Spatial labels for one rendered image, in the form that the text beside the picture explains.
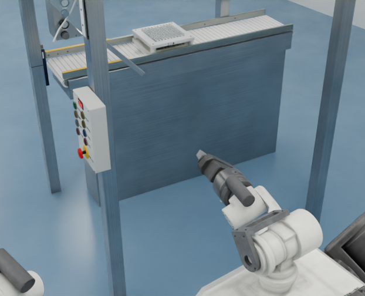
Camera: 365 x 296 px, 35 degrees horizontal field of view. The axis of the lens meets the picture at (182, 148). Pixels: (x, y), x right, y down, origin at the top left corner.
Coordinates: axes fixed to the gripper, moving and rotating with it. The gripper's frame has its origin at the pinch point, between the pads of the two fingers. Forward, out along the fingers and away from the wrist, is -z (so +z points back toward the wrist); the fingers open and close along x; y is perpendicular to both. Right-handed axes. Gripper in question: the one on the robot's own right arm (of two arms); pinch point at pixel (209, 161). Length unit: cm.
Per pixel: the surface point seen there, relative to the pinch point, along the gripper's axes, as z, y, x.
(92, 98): -52, 13, 16
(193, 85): -135, 4, -73
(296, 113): -179, -9, -189
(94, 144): -44, 25, 9
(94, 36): -56, -6, 25
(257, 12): -162, -48, -100
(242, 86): -138, -9, -103
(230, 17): -161, -37, -85
